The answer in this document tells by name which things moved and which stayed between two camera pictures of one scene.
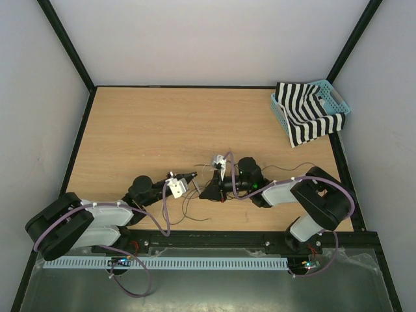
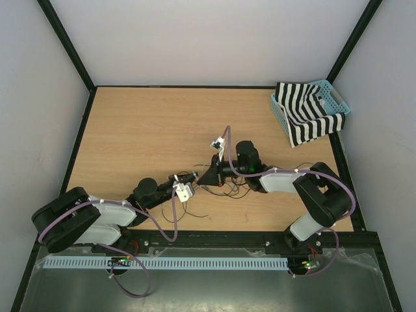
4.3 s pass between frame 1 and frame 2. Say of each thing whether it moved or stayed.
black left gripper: stayed
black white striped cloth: stayed
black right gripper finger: moved
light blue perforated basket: stayed
